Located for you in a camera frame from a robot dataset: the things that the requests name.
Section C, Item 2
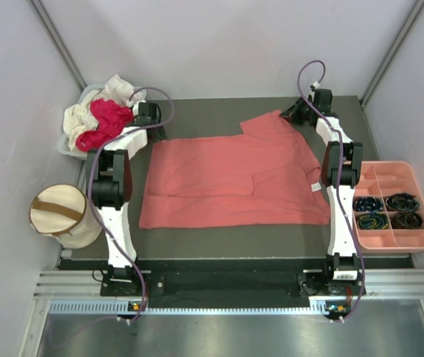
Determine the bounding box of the salmon pink t-shirt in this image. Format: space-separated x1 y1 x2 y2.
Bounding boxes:
138 111 330 229

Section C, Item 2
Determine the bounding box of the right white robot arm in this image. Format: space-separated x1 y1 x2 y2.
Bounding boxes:
280 83 363 295

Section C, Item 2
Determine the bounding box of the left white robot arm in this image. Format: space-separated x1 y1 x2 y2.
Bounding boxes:
87 102 165 297

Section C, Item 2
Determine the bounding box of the magenta t-shirt in bin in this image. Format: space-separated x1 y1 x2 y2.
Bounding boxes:
75 99 134 152

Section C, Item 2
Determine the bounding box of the cream t-shirt in bin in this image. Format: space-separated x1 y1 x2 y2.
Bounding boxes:
62 74 147 151

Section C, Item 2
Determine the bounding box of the grey plastic laundry bin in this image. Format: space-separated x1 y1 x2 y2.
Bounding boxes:
57 83 105 161

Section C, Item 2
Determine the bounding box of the pink divided organizer tray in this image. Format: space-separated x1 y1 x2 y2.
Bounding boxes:
353 161 424 254

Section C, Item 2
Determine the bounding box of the blue patterned coiled item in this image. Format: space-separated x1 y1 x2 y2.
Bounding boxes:
353 196 384 212

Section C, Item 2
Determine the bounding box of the round cream fabric basket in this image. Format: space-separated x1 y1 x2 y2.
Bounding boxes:
29 184 102 249

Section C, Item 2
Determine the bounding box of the yellow blue coiled item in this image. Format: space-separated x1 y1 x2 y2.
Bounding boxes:
356 212 389 230

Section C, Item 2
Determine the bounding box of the dark coiled item back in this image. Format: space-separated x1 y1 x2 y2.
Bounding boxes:
385 193 420 212

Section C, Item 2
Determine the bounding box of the dark coiled item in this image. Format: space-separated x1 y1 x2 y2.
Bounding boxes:
385 193 420 212
391 212 423 230

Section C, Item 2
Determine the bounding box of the dark coiled item front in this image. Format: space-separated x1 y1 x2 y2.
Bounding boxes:
391 212 423 230

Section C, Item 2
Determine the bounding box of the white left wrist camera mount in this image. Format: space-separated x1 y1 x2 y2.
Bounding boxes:
126 100 147 116

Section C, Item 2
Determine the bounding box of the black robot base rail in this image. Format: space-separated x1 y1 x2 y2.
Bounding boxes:
114 258 364 309

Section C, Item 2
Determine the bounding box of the slotted cable duct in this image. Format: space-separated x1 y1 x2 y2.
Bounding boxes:
48 300 350 315

